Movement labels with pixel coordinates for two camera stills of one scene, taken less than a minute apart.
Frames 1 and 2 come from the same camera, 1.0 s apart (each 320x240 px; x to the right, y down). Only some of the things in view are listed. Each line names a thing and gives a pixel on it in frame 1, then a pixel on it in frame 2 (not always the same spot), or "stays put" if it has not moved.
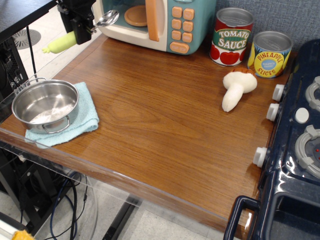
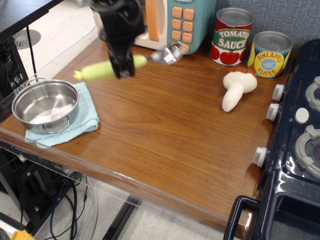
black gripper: x=81 y=9 to x=122 y=20
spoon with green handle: x=60 y=42 to x=104 y=70
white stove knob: x=271 y=112 stays put
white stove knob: x=278 y=92 stays put
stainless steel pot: x=48 y=104 stays put
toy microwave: x=180 y=26 stays put
